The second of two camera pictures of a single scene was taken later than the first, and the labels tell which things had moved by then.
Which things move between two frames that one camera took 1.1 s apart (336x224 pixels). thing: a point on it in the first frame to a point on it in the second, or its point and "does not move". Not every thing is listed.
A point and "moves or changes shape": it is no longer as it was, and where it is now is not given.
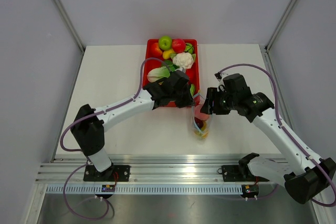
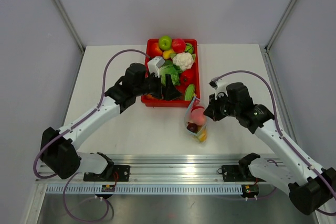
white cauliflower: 184,60 does not move
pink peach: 201,116 moves or changes shape
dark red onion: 199,123 to 192,127
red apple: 179,45 does not move
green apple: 165,43 does not move
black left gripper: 188,100 to 169,92
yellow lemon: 166,54 does not move
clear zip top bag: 201,121 moves or changes shape
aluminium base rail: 164,170 does not move
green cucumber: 192,89 does not move
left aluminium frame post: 63,10 does not move
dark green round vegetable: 189,48 does not move
